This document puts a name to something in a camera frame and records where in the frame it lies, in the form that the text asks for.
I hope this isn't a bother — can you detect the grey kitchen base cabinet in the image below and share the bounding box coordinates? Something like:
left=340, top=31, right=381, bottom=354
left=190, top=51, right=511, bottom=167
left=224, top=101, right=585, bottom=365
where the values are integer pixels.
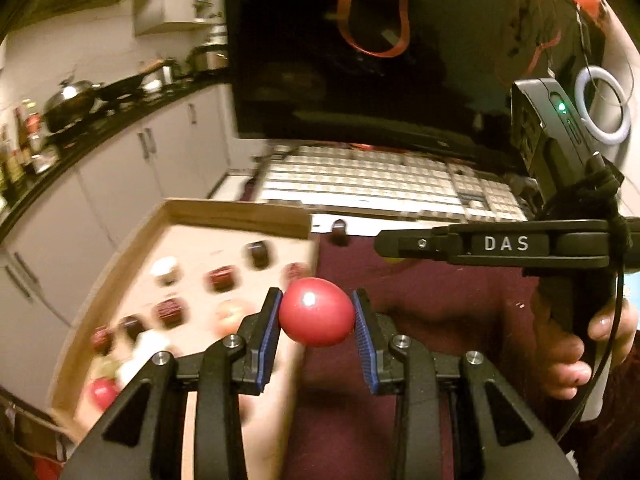
left=0, top=85, right=236, bottom=411

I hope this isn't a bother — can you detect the person's right hand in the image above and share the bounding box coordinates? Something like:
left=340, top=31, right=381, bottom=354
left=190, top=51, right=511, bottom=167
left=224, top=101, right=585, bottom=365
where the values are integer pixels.
left=530, top=285, right=640, bottom=401

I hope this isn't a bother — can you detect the white wall cabinet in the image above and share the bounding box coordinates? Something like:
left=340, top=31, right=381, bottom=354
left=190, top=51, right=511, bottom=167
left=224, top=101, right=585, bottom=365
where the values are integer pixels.
left=132, top=0, right=226, bottom=36

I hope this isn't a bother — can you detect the white mechanical keyboard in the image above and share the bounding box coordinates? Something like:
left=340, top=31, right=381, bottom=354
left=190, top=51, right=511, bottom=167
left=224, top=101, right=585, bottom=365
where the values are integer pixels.
left=255, top=144, right=531, bottom=223

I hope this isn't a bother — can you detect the wooden tray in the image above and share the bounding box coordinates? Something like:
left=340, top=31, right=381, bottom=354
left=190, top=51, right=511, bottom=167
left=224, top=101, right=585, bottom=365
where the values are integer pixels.
left=50, top=199, right=321, bottom=480

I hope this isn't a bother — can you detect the red plum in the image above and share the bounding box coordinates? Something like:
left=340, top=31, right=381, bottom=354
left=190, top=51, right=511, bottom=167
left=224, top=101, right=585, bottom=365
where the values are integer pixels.
left=278, top=277, right=357, bottom=347

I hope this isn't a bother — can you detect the steel wok with lid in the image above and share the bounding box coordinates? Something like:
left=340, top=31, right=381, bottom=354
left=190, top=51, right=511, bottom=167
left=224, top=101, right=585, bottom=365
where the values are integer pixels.
left=42, top=80, right=103, bottom=133

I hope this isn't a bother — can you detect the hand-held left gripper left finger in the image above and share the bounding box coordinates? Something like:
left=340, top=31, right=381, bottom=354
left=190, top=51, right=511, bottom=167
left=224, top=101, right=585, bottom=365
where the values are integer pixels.
left=60, top=287, right=283, bottom=480

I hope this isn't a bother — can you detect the row of condiment bottles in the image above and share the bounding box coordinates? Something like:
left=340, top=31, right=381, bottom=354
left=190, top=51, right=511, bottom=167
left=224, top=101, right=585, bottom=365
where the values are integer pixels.
left=0, top=105, right=58, bottom=196

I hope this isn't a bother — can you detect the black monitor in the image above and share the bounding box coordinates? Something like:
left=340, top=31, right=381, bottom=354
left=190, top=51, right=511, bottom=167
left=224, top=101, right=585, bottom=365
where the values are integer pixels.
left=225, top=0, right=608, bottom=171

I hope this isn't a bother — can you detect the black frying pan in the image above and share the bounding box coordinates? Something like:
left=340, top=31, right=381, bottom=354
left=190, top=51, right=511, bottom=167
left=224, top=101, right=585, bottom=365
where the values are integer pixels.
left=97, top=60, right=176, bottom=106

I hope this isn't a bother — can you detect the white ring light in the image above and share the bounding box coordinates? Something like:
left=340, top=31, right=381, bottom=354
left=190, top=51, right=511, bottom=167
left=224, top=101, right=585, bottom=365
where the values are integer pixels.
left=574, top=66, right=632, bottom=143

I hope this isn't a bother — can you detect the red ribbon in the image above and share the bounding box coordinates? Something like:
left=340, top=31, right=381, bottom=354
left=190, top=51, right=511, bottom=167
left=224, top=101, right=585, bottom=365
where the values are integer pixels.
left=314, top=0, right=416, bottom=58

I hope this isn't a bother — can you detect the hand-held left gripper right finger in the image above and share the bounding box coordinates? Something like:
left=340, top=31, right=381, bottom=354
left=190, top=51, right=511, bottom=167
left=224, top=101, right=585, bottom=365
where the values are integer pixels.
left=352, top=287, right=581, bottom=480

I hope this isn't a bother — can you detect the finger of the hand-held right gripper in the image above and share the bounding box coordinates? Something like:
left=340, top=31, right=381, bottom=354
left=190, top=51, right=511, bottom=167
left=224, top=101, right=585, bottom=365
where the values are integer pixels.
left=372, top=225, right=451, bottom=263

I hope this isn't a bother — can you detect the black cable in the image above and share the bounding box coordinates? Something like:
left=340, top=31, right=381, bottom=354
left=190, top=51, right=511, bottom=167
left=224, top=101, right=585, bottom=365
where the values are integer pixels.
left=555, top=255, right=631, bottom=443

